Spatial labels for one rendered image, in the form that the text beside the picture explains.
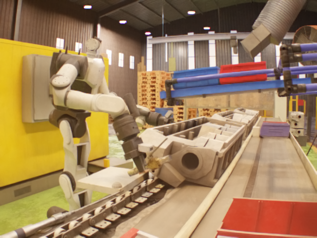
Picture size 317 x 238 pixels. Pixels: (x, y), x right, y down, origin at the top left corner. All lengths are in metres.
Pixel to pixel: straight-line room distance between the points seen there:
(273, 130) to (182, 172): 1.78
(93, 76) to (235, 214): 1.05
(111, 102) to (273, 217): 0.67
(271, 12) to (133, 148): 7.82
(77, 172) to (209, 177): 0.82
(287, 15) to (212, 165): 7.69
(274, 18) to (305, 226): 7.94
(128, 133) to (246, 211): 0.52
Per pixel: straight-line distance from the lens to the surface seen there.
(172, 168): 1.20
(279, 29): 8.40
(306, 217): 0.69
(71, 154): 1.58
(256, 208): 0.67
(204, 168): 1.17
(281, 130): 2.83
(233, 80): 1.58
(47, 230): 0.78
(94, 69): 1.43
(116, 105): 0.96
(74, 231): 0.76
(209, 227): 0.83
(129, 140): 0.96
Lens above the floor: 1.14
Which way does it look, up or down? 4 degrees down
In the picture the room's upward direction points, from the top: straight up
